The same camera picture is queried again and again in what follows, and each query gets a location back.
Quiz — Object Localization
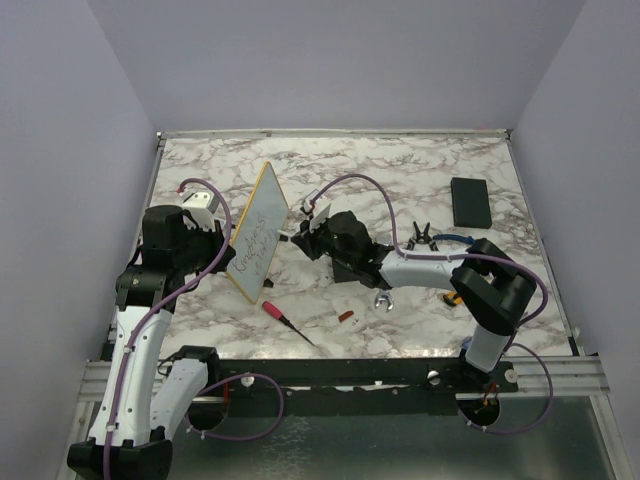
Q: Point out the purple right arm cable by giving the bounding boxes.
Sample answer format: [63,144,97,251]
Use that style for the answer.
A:
[307,173,555,434]

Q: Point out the red marker cap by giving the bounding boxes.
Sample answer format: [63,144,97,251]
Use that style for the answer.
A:
[338,310,355,322]

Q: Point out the black handled pliers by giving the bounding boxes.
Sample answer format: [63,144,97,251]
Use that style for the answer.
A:
[405,221,438,251]

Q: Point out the yellow framed whiteboard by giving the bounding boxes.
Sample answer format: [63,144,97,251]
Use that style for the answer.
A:
[226,162,289,304]

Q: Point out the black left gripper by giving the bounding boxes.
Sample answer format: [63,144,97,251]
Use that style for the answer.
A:
[176,217,237,274]

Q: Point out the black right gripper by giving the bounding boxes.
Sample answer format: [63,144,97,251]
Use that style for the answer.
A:
[292,212,356,269]

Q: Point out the blue handled pliers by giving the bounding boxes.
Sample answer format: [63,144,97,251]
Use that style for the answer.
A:
[432,234,475,245]

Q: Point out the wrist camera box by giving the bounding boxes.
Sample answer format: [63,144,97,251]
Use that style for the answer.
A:
[182,191,219,231]
[301,190,331,233]

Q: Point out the black flat rectangular pad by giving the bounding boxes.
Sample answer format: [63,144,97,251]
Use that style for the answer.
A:
[332,261,359,283]

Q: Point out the silver open-end wrench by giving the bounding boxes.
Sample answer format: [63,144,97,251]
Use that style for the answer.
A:
[374,289,394,312]

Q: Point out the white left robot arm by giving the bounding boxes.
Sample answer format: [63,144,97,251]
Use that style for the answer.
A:
[67,193,235,479]

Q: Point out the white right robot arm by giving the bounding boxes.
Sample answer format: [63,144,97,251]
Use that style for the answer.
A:
[291,211,536,391]

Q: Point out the black rectangular box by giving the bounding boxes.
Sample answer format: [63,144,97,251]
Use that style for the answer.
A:
[450,177,492,229]

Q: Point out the black front mounting rail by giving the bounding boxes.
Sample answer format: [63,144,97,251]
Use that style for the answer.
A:
[162,344,501,419]

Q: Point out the yellow utility knife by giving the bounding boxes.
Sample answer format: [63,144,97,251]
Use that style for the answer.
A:
[442,292,462,307]

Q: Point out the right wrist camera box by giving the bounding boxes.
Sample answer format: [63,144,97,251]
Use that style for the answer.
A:
[301,190,331,233]

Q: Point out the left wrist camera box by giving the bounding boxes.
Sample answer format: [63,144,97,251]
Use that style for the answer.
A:
[182,191,219,231]

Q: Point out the red handled screwdriver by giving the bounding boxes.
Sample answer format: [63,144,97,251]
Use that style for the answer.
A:
[262,301,314,346]

